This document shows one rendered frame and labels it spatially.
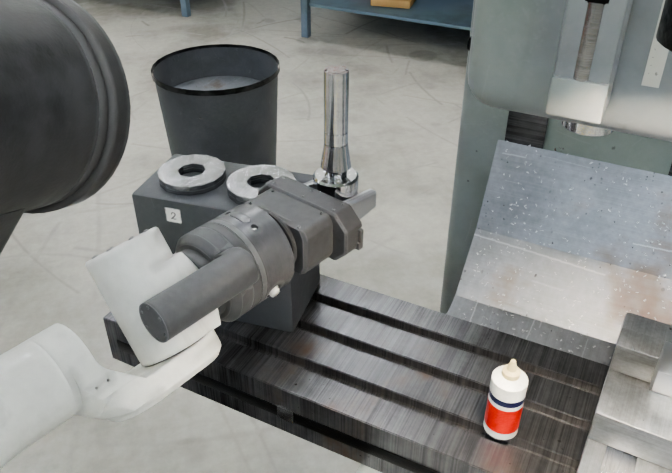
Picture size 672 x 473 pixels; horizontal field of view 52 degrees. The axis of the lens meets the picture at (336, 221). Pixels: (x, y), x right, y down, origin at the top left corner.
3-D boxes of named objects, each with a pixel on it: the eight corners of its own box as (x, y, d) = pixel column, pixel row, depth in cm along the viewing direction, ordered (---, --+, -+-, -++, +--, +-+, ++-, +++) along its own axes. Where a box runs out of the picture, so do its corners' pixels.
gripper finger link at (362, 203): (369, 208, 74) (332, 233, 70) (371, 183, 72) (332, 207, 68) (381, 214, 73) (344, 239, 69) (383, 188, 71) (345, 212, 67)
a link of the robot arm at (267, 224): (365, 194, 64) (276, 251, 56) (362, 276, 69) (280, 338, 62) (269, 153, 71) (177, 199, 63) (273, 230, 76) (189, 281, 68)
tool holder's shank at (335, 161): (320, 166, 72) (319, 63, 66) (350, 166, 72) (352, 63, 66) (320, 181, 69) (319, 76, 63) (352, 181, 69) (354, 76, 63)
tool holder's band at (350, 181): (313, 171, 73) (312, 163, 72) (357, 171, 73) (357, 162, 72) (312, 194, 69) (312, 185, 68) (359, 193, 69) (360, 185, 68)
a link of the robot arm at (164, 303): (228, 313, 66) (130, 380, 59) (175, 215, 65) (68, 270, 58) (296, 298, 58) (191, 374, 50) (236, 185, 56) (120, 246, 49)
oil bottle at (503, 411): (512, 446, 79) (527, 378, 73) (478, 433, 81) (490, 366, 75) (521, 421, 82) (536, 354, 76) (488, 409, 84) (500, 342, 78)
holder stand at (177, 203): (293, 334, 95) (287, 212, 84) (151, 303, 100) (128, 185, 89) (320, 281, 104) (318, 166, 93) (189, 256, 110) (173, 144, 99)
